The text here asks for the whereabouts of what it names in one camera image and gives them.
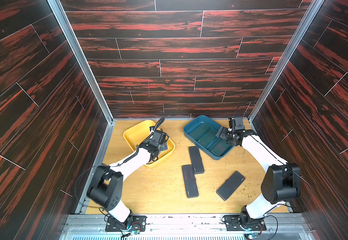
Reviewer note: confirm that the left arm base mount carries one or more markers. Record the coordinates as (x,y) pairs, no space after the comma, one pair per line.
(134,225)

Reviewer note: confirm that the yellow plastic storage tray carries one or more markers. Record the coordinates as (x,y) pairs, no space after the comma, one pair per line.
(139,132)

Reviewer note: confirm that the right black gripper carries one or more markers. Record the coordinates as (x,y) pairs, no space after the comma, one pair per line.
(225,133)

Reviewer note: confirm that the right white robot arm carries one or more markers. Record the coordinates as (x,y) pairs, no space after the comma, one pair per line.
(282,180)

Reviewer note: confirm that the black pencil case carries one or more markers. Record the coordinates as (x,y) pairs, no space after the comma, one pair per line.
(190,181)
(230,185)
(196,160)

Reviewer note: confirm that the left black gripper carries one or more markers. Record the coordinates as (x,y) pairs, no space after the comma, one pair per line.
(164,145)

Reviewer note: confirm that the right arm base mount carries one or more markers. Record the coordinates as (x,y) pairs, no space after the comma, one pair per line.
(234,223)

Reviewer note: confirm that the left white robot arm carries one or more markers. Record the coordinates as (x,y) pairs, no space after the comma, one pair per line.
(106,186)

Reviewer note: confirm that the teal plastic storage tray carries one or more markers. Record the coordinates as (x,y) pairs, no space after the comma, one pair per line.
(195,123)

